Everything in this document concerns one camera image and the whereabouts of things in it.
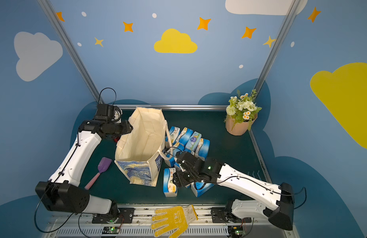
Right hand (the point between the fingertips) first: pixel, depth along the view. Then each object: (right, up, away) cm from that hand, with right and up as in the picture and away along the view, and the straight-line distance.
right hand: (180, 177), depth 71 cm
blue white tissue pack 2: (+1, +17, +25) cm, 30 cm away
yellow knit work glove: (-1, -22, +2) cm, 22 cm away
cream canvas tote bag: (-27, +8, +22) cm, 36 cm away
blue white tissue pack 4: (-3, +12, +20) cm, 23 cm away
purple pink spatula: (-49, 0, +20) cm, 53 cm away
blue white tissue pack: (-5, +21, +27) cm, 35 cm away
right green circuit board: (+27, -27, 0) cm, 38 cm away
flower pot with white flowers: (+35, +33, +14) cm, 50 cm away
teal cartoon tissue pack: (+7, +15, +22) cm, 27 cm away
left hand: (-27, +25, +9) cm, 38 cm away
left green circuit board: (-34, -26, 0) cm, 42 cm away
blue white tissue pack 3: (+13, +10, +20) cm, 26 cm away
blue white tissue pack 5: (-6, -8, +4) cm, 10 cm away
